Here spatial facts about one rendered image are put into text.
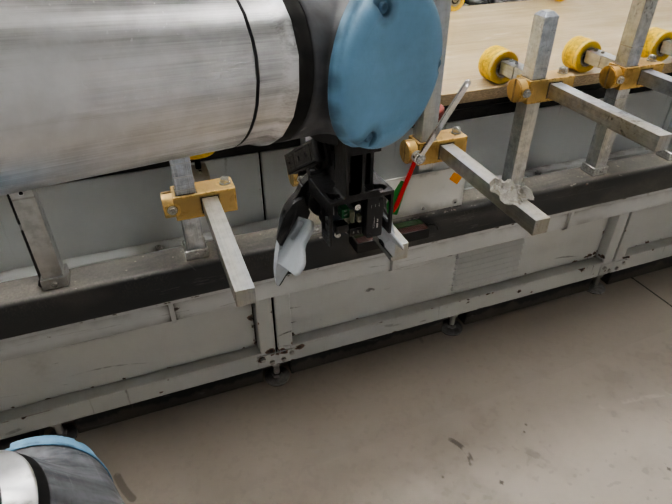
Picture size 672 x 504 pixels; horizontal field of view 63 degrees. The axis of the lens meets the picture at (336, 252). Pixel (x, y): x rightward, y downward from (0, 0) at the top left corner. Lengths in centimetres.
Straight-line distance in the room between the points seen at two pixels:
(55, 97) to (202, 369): 145
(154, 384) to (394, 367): 74
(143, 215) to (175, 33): 108
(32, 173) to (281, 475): 141
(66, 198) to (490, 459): 126
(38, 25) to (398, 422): 156
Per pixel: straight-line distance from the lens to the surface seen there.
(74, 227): 133
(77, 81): 23
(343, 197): 54
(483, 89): 141
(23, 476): 59
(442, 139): 119
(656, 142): 111
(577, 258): 214
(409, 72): 32
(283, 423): 169
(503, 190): 102
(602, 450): 180
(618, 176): 156
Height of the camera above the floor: 135
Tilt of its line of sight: 36 degrees down
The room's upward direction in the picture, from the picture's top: straight up
